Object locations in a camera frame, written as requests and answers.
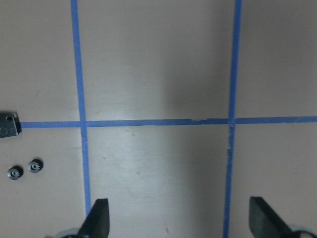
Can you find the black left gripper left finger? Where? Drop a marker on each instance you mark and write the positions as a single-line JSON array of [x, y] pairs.
[[96, 225]]

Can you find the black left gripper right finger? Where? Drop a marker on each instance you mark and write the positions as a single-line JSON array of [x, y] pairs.
[[264, 222]]

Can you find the small black bearing gear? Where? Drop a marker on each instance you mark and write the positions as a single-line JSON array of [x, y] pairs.
[[35, 166], [15, 172]]

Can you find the small black plastic part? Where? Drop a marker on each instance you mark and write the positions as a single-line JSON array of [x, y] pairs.
[[9, 124]]

